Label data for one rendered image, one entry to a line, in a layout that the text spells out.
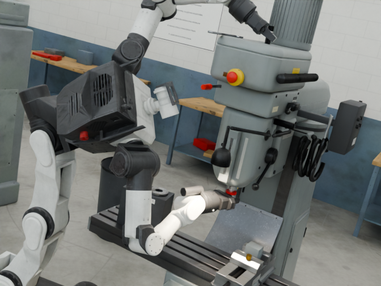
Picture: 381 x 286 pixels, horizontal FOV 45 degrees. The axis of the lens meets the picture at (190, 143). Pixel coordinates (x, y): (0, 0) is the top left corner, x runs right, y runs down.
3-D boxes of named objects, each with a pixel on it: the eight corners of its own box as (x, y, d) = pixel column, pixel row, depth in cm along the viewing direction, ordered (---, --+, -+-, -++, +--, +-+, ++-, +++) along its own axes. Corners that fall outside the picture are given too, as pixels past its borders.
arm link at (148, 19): (156, 2, 197) (135, 46, 191) (145, -18, 185) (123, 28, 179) (180, 6, 192) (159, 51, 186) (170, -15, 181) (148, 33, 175)
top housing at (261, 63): (268, 94, 159) (280, 48, 155) (203, 76, 171) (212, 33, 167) (305, 89, 200) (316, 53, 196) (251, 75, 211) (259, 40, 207)
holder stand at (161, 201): (157, 238, 214) (166, 198, 209) (115, 222, 220) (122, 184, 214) (167, 228, 225) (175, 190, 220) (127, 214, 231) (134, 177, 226)
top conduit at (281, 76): (284, 84, 159) (286, 75, 158) (272, 81, 161) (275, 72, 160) (317, 82, 198) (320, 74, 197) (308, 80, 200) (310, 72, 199)
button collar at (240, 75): (240, 87, 162) (244, 70, 160) (224, 83, 165) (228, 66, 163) (242, 87, 164) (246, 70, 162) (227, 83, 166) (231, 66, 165)
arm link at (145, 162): (131, 190, 155) (132, 150, 156) (114, 189, 161) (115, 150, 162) (157, 190, 163) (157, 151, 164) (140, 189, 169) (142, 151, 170)
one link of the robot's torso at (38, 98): (10, 94, 179) (46, 80, 173) (30, 91, 191) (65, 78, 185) (36, 162, 182) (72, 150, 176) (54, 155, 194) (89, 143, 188)
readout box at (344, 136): (347, 156, 190) (362, 107, 185) (325, 150, 194) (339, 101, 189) (356, 149, 207) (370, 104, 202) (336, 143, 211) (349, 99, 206)
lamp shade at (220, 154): (211, 165, 167) (215, 149, 165) (209, 159, 174) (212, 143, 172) (231, 168, 167) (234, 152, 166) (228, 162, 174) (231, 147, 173)
